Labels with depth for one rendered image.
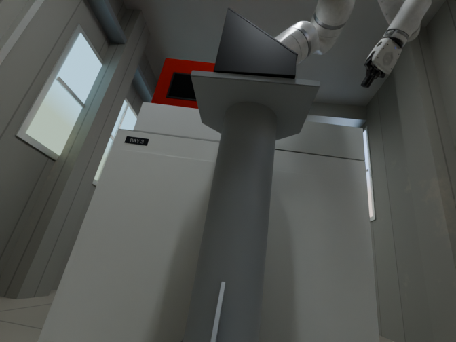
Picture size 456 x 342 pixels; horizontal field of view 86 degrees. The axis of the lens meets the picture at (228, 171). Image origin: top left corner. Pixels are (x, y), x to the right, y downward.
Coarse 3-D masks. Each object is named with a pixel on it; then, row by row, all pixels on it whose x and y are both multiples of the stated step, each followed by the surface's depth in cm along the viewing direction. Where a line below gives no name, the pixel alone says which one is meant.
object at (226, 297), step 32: (224, 96) 67; (256, 96) 65; (288, 96) 63; (224, 128) 69; (256, 128) 64; (288, 128) 76; (224, 160) 63; (256, 160) 61; (224, 192) 58; (256, 192) 58; (224, 224) 55; (256, 224) 56; (224, 256) 52; (256, 256) 54; (224, 288) 49; (256, 288) 52; (192, 320) 50; (224, 320) 47; (256, 320) 50
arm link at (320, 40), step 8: (296, 24) 82; (304, 24) 81; (312, 24) 82; (304, 32) 80; (312, 32) 81; (320, 32) 89; (328, 32) 88; (336, 32) 88; (312, 40) 82; (320, 40) 91; (328, 40) 91; (336, 40) 93; (312, 48) 83; (320, 48) 89; (328, 48) 94
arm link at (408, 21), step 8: (408, 0) 87; (416, 0) 86; (424, 0) 85; (400, 8) 90; (408, 8) 87; (416, 8) 86; (424, 8) 86; (400, 16) 88; (408, 16) 87; (416, 16) 86; (392, 24) 90; (400, 24) 88; (408, 24) 87; (416, 24) 88; (408, 32) 88
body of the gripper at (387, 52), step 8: (384, 40) 90; (392, 40) 90; (376, 48) 92; (384, 48) 90; (392, 48) 91; (400, 48) 92; (368, 56) 94; (376, 56) 91; (384, 56) 91; (392, 56) 92; (376, 64) 92; (384, 64) 92; (392, 64) 93; (384, 72) 94
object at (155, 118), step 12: (144, 108) 100; (156, 108) 100; (168, 108) 100; (180, 108) 100; (192, 108) 100; (144, 120) 98; (156, 120) 98; (168, 120) 98; (180, 120) 98; (192, 120) 98; (156, 132) 96; (168, 132) 96; (180, 132) 96; (192, 132) 96; (204, 132) 96; (216, 132) 96
